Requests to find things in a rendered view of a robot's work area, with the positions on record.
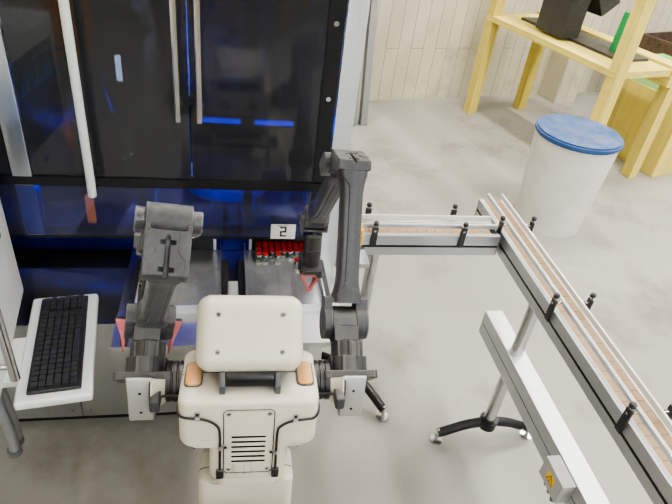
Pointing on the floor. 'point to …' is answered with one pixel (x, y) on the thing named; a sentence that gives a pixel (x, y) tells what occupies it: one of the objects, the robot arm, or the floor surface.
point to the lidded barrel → (565, 172)
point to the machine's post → (341, 134)
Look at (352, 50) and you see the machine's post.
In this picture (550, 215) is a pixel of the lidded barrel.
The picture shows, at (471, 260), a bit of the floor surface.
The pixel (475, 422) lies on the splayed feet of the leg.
